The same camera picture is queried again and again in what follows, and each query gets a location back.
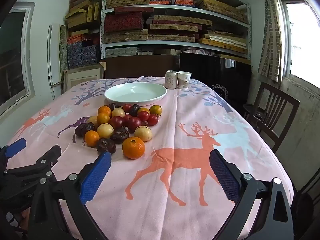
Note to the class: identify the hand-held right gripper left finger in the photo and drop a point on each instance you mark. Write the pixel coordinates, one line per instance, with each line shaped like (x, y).
(96, 177)

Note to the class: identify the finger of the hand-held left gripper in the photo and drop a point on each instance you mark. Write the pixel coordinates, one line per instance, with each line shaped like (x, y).
(16, 146)
(50, 156)

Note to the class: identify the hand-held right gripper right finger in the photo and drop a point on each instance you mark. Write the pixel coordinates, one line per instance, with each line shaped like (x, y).
(225, 177)

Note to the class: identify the dark brown water chestnut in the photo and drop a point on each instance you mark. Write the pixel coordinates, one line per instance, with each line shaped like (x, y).
(119, 135)
(106, 145)
(112, 105)
(79, 130)
(134, 109)
(88, 127)

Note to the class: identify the small orange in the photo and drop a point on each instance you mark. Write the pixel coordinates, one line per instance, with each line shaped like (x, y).
(104, 110)
(103, 118)
(91, 138)
(155, 110)
(143, 110)

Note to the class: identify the large mandarin orange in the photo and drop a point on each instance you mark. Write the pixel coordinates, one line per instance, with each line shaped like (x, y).
(133, 147)

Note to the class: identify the pale yellow round fruit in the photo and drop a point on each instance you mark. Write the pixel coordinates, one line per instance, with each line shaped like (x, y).
(105, 130)
(118, 112)
(92, 120)
(143, 133)

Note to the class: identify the red cherry tomato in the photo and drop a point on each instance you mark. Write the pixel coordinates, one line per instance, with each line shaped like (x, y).
(126, 107)
(127, 117)
(152, 119)
(143, 115)
(117, 122)

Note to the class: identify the dark red plum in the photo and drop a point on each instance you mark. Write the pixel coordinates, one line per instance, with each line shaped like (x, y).
(134, 124)

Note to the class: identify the white round plate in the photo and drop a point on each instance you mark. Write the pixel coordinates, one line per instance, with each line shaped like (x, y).
(136, 93)

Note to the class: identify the pink printed tablecloth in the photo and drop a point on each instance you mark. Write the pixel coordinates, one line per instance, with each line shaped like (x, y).
(175, 110)

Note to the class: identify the framed picture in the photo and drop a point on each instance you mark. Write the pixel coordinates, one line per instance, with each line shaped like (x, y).
(82, 78)

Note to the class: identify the dark wooden chair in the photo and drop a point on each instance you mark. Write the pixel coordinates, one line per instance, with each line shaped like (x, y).
(277, 110)

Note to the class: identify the grey framed window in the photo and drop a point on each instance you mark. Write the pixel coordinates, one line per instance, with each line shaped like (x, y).
(13, 55)

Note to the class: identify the white board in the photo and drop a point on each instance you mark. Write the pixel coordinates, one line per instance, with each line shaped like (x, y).
(53, 55)

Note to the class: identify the printed paper cup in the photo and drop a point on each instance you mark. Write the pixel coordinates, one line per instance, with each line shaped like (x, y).
(184, 80)

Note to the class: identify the stack of blue floral boxes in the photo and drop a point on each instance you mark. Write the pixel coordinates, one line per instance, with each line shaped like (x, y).
(81, 55)

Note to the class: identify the large black screen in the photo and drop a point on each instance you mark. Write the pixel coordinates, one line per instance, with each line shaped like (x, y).
(212, 70)

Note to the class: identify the mottled stone slab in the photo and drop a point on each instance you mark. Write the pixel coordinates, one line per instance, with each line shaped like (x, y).
(63, 47)

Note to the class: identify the pink drink can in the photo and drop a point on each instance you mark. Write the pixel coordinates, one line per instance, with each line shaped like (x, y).
(171, 80)

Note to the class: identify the orange red patterned box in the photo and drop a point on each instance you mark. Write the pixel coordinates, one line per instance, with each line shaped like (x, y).
(74, 40)

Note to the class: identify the dark brown wooden board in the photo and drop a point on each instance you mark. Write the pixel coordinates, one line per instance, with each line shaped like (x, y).
(140, 66)

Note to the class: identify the dark maroon box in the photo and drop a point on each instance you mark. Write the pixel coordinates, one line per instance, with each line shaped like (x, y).
(91, 40)

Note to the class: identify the stack of grey patterned boxes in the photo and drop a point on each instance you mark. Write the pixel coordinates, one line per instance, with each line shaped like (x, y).
(121, 52)

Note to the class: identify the pink cloth bundle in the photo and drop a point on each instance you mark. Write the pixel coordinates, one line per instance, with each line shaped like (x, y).
(200, 51)

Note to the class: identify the small grey patterned box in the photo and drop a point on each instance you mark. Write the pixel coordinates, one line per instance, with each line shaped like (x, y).
(145, 53)

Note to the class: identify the stack of flat yellow boxes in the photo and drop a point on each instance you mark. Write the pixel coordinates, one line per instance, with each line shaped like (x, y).
(222, 42)

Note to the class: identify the tan cardboard box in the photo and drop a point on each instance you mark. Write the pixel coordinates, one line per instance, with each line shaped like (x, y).
(166, 52)

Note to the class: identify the white metal shelf rack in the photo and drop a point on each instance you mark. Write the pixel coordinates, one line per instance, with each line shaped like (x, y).
(102, 25)

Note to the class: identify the stack of yellow wooden boxes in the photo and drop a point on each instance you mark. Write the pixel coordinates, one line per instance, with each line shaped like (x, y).
(222, 8)
(80, 16)

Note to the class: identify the checked beige curtain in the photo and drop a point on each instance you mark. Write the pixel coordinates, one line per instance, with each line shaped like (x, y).
(271, 35)

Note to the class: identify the large red patterned box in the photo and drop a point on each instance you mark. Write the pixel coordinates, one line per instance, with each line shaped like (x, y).
(123, 22)

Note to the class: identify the bright white framed window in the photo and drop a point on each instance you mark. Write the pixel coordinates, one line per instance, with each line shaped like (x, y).
(303, 37)

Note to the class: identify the dark red flat box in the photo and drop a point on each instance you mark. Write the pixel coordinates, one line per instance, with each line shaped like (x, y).
(133, 9)

